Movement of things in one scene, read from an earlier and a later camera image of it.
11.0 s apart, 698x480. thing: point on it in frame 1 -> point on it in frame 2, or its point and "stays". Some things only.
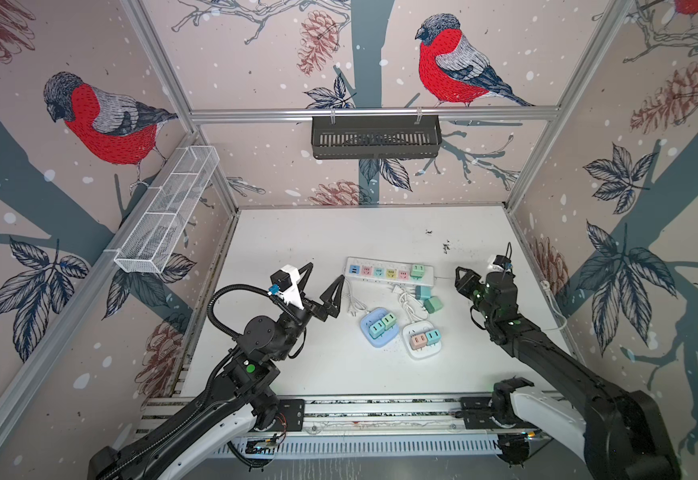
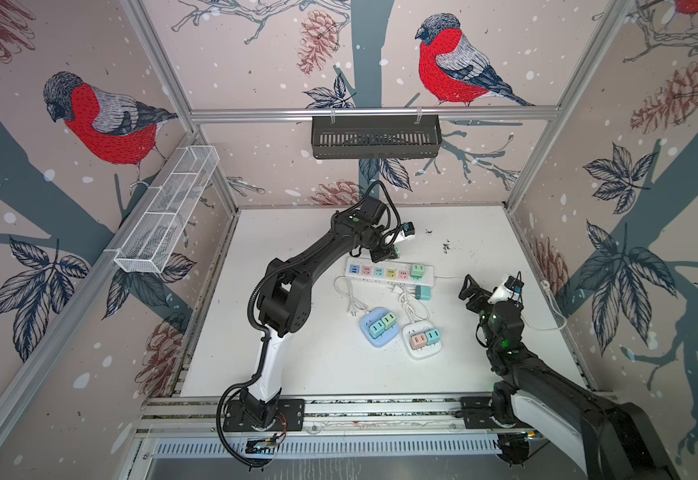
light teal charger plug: x=376 y=329 stays
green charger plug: x=417 y=272 stays
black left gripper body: x=307 y=310 -> x=379 y=252
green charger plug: x=389 y=321 stays
